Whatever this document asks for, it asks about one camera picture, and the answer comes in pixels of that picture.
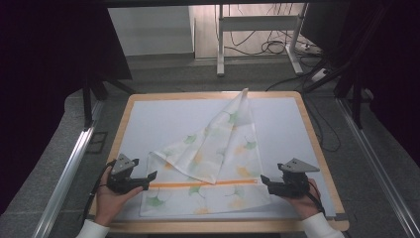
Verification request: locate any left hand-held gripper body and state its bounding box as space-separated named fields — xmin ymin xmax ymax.
xmin=106 ymin=153 xmax=147 ymax=195

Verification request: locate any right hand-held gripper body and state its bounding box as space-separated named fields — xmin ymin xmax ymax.
xmin=275 ymin=158 xmax=321 ymax=198

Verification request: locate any leaf-print mesh bag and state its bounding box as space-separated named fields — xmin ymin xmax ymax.
xmin=139 ymin=87 xmax=272 ymax=218

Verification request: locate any person's right hand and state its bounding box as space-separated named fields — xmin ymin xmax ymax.
xmin=281 ymin=178 xmax=322 ymax=221

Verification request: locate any person's left hand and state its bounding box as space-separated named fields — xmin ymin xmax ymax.
xmin=93 ymin=167 xmax=145 ymax=227

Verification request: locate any dark floor grate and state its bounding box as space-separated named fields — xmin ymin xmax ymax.
xmin=85 ymin=131 xmax=109 ymax=155

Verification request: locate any white table mat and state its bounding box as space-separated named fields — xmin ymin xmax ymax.
xmin=115 ymin=96 xmax=337 ymax=222

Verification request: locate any black stand leg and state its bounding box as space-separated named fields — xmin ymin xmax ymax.
xmin=302 ymin=0 xmax=394 ymax=131
xmin=81 ymin=74 xmax=137 ymax=131

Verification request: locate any dark curtain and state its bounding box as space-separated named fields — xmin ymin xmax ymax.
xmin=330 ymin=0 xmax=420 ymax=168
xmin=0 ymin=0 xmax=134 ymax=214

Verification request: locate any white power strip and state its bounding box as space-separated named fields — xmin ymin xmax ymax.
xmin=310 ymin=67 xmax=332 ymax=83

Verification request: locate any white panel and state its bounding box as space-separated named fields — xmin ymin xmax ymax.
xmin=108 ymin=5 xmax=196 ymax=57

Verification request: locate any white metal stand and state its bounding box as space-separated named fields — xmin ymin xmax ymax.
xmin=216 ymin=3 xmax=305 ymax=77

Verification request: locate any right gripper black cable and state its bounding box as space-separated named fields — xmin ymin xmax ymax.
xmin=306 ymin=179 xmax=327 ymax=216

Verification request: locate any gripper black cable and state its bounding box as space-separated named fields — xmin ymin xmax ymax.
xmin=81 ymin=159 xmax=117 ymax=227
xmin=306 ymin=179 xmax=327 ymax=216

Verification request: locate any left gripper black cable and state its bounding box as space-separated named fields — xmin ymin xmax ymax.
xmin=81 ymin=159 xmax=117 ymax=227

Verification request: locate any aluminium rail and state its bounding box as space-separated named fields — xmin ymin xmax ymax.
xmin=32 ymin=98 xmax=104 ymax=238
xmin=336 ymin=97 xmax=420 ymax=238

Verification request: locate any black floor cable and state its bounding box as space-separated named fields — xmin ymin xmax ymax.
xmin=225 ymin=29 xmax=298 ymax=58
xmin=302 ymin=94 xmax=342 ymax=154
xmin=264 ymin=73 xmax=315 ymax=93

